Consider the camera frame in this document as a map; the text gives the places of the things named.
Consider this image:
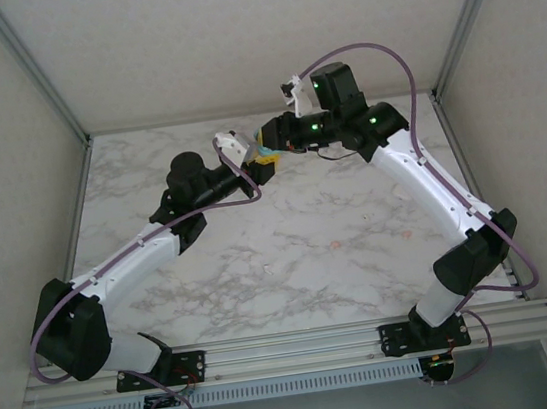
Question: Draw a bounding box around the blue earbud charging case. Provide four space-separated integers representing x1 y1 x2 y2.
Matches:
253 136 277 162

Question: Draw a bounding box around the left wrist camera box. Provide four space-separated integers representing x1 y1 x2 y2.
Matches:
210 126 255 169

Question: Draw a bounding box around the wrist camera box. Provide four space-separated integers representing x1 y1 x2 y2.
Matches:
210 126 255 169
278 72 316 121

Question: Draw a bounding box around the thin black gripper wire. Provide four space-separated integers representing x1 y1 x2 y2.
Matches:
314 141 360 163

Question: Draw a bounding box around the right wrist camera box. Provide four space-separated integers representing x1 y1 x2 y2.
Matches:
278 72 316 121

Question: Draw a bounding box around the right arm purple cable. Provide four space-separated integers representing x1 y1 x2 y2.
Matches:
293 23 547 402

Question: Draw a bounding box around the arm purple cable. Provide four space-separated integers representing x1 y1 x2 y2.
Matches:
293 23 547 402
3 131 292 409

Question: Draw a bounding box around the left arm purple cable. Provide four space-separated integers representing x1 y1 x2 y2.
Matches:
3 131 292 409

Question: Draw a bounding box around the aluminium table side rail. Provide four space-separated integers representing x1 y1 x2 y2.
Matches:
429 83 527 308
46 137 112 283

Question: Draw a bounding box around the aluminium upright frame profile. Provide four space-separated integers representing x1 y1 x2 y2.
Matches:
418 0 534 100
0 0 94 157

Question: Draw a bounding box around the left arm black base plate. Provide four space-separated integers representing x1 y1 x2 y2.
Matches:
111 348 211 394

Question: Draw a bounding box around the aluminium mounting rail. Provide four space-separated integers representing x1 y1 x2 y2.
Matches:
19 297 547 409

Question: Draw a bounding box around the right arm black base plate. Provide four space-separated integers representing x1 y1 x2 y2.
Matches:
377 312 474 358

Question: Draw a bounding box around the grey slotted cable duct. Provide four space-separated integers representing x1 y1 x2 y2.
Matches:
42 359 424 409

